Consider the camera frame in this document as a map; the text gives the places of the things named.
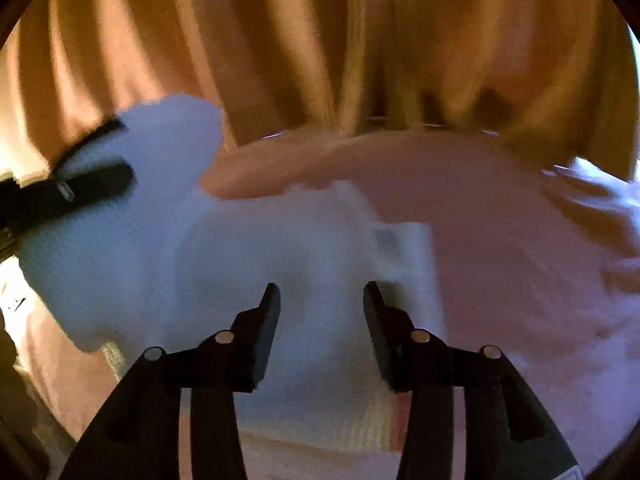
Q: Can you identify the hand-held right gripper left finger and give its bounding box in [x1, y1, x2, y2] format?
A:
[59, 282, 282, 480]

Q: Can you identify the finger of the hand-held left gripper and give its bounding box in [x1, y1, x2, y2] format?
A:
[50, 117, 127, 175]
[49, 162, 135, 207]

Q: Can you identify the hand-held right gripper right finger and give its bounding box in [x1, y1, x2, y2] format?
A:
[362, 281, 583, 480]

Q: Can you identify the white red black knit sweater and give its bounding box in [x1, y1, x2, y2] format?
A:
[20, 92, 448, 456]

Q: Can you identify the pink floral bedsheet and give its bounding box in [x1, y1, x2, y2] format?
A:
[0, 127, 640, 480]

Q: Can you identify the orange curtain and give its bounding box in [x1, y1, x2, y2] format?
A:
[0, 0, 640, 183]

